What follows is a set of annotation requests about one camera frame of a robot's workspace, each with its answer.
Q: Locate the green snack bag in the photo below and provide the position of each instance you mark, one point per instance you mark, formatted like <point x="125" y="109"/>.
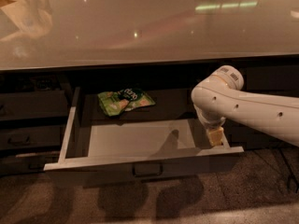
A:
<point x="113" y="103"/>

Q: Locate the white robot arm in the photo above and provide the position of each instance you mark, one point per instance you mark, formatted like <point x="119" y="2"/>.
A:
<point x="219" y="97"/>

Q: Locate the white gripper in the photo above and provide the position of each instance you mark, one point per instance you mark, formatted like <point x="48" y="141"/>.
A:
<point x="210" y="122"/>

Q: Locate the dark drawer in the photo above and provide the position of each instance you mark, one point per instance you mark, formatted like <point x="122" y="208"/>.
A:
<point x="41" y="136"/>
<point x="154" y="142"/>
<point x="27" y="163"/>
<point x="32" y="105"/>

